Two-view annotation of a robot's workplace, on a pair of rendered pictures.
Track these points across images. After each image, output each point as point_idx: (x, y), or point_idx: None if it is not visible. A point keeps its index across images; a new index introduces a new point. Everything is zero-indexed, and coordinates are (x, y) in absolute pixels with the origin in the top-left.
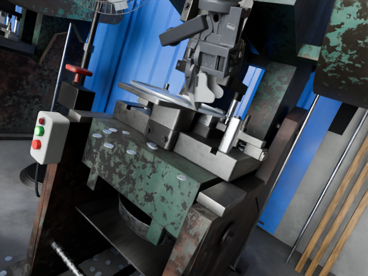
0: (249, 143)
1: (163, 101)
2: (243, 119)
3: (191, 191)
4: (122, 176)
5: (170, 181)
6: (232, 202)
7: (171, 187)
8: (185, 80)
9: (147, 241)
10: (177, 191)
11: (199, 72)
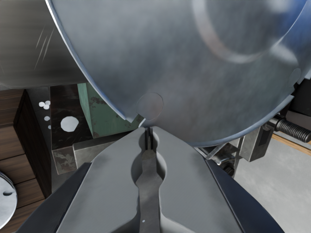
0: (242, 140)
1: (17, 88)
2: (295, 128)
3: (89, 123)
4: None
5: (83, 87)
6: None
7: (83, 89)
8: (38, 207)
9: None
10: (84, 100)
11: (170, 222)
